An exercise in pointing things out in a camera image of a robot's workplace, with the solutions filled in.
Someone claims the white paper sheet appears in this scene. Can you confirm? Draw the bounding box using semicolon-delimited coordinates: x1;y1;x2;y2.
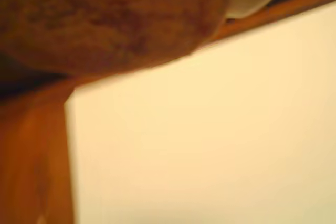
64;0;336;224

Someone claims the round chocolate chip mini cookie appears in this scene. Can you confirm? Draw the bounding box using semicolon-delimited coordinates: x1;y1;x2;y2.
0;0;229;78

